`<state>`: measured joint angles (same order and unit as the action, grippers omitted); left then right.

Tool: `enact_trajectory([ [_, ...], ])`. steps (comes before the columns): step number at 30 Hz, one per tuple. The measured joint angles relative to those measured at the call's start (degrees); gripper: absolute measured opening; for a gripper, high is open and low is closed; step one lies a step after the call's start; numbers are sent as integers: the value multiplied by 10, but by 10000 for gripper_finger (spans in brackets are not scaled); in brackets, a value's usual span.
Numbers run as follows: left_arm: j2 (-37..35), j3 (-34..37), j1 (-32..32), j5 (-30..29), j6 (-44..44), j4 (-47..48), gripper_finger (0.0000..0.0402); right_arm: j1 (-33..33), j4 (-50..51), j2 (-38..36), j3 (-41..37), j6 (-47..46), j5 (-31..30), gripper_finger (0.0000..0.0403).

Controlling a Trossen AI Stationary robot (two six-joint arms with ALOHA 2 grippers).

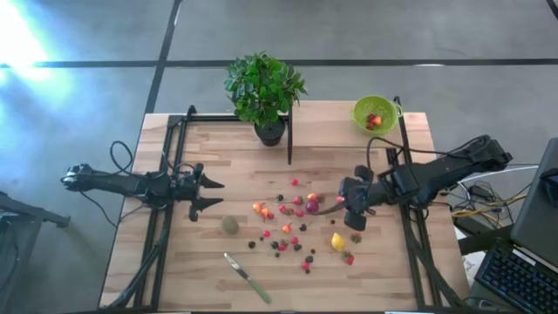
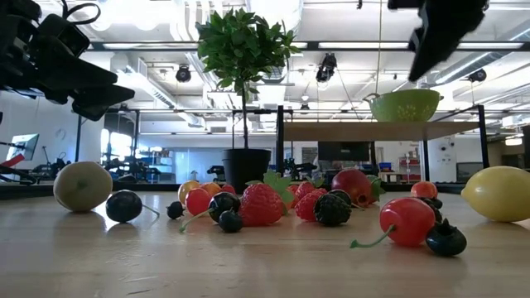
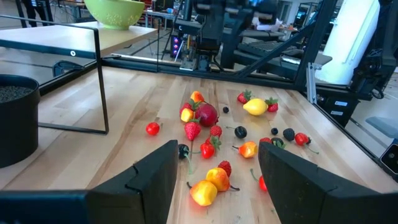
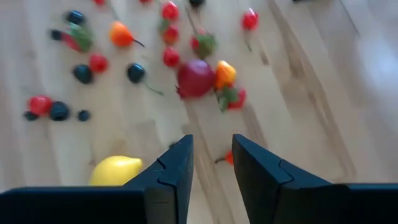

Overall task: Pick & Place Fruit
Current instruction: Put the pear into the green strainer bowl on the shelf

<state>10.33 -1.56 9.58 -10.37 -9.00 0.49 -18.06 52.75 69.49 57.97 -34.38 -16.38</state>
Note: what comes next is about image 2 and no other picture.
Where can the yellow lemon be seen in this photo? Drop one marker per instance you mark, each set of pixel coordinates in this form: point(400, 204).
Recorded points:
point(499, 193)

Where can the black wall screen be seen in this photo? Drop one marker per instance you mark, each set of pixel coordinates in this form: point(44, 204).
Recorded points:
point(343, 151)

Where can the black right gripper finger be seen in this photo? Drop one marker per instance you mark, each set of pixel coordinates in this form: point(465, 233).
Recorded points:
point(424, 41)
point(453, 33)

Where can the black ceiling camera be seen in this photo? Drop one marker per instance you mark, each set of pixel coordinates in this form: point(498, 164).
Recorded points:
point(478, 75)
point(183, 73)
point(327, 66)

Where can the green plant in black pot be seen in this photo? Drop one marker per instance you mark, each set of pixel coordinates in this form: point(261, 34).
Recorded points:
point(244, 49)

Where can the orange-red cherry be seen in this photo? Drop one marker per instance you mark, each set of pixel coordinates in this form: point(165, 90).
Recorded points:
point(423, 189)

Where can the dark monitor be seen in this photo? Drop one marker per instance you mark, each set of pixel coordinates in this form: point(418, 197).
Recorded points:
point(470, 171)

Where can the green plastic colander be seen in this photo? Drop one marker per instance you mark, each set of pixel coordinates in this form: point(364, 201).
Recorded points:
point(403, 107)

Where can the black overhead beam with lights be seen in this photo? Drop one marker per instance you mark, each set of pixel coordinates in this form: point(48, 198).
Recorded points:
point(312, 46)

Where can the yellow-orange cherry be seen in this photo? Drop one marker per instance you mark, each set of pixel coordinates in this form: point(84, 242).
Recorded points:
point(185, 189)
point(212, 188)

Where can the large red strawberry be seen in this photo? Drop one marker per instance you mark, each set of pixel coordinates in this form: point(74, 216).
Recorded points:
point(261, 207)

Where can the red strawberry with leaves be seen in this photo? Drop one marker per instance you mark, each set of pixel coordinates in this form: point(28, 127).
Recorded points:
point(293, 189)
point(377, 187)

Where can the wooden shelf with black legs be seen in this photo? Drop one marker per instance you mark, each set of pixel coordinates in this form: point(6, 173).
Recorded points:
point(372, 131)

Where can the small red strawberry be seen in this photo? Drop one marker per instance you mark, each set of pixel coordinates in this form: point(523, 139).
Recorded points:
point(308, 206)

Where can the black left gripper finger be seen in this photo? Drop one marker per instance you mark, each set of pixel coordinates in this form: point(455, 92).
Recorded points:
point(103, 101)
point(70, 74)

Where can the green-brown kiwi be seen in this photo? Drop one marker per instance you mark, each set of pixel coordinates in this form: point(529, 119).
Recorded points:
point(83, 186)

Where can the black blackberry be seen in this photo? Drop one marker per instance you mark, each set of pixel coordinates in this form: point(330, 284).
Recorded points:
point(332, 210)
point(343, 194)

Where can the tilted computer monitor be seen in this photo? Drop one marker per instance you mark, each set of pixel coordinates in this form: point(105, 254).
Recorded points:
point(24, 147)

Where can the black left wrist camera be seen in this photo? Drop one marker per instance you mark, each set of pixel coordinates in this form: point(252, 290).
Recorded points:
point(62, 35)

